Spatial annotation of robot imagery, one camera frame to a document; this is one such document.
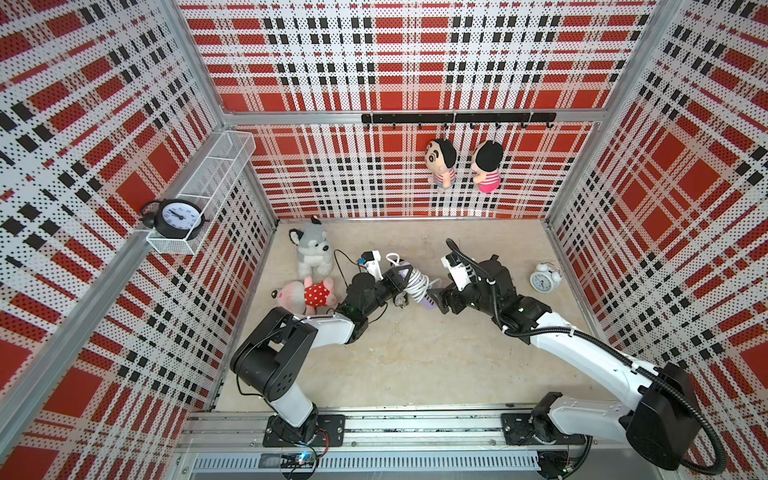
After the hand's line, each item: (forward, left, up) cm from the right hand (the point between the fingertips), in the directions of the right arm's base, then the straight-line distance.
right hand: (445, 282), depth 79 cm
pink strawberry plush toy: (+4, +45, -14) cm, 47 cm away
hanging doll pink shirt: (+40, -16, +10) cm, 44 cm away
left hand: (+7, +8, -3) cm, 11 cm away
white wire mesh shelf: (+21, +64, +16) cm, 69 cm away
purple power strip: (-2, +5, -8) cm, 10 cm away
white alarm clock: (+10, -35, -13) cm, 38 cm away
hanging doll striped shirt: (+37, 0, +14) cm, 39 cm away
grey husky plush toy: (+17, +41, -10) cm, 46 cm away
